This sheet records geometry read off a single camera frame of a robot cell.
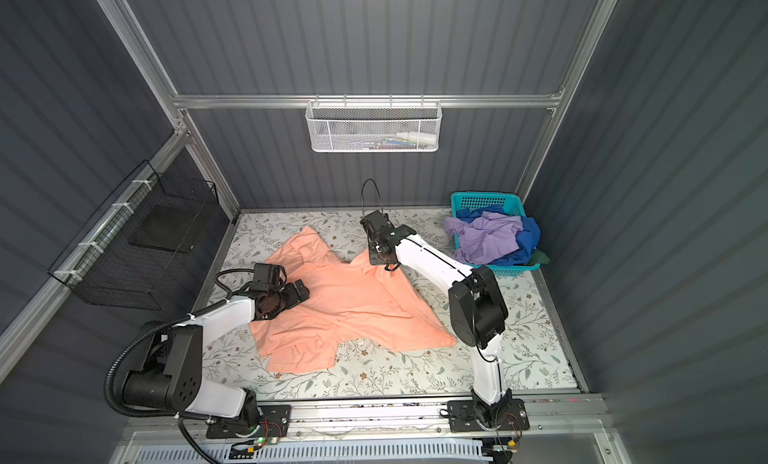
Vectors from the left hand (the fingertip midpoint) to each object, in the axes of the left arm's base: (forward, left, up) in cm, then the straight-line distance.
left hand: (297, 296), depth 94 cm
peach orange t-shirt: (-1, -19, -2) cm, 19 cm away
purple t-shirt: (+10, -61, +13) cm, 63 cm away
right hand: (+8, -28, +9) cm, 31 cm away
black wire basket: (+2, +34, +25) cm, 42 cm away
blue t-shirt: (+10, -74, +12) cm, 76 cm away
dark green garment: (+4, -77, +9) cm, 78 cm away
